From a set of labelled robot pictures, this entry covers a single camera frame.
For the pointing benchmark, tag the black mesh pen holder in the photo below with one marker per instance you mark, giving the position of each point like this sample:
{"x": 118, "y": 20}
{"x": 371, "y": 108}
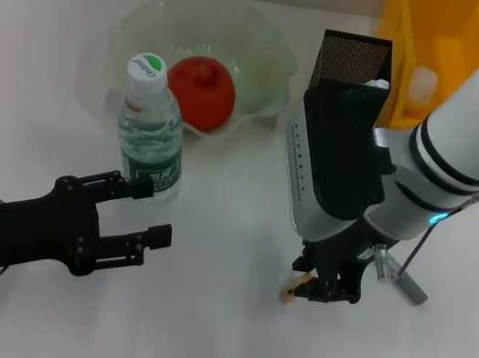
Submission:
{"x": 349, "y": 59}

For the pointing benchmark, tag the clear water bottle green label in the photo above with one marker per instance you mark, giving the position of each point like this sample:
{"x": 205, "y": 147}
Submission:
{"x": 152, "y": 149}

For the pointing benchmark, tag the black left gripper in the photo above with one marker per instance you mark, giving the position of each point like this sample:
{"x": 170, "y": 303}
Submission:
{"x": 26, "y": 229}

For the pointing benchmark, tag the yellow plastic storage bin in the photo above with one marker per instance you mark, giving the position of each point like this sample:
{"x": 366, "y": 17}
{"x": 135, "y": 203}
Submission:
{"x": 446, "y": 34}

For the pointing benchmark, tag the grey marker pen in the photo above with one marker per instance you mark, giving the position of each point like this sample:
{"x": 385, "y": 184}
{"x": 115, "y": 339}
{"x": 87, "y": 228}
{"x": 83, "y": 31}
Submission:
{"x": 414, "y": 293}

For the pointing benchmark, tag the white paper ball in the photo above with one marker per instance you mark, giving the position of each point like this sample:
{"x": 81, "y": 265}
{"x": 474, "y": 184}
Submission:
{"x": 422, "y": 88}

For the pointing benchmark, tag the translucent green wavy glass bowl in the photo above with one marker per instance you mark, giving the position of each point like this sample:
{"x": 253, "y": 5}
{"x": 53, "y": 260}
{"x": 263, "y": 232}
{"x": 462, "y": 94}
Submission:
{"x": 228, "y": 33}

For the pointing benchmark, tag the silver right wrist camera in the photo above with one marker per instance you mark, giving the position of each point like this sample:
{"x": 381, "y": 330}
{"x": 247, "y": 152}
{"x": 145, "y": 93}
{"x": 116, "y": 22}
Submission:
{"x": 314, "y": 178}

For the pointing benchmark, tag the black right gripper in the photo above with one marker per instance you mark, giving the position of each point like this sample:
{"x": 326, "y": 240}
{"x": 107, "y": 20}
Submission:
{"x": 347, "y": 253}

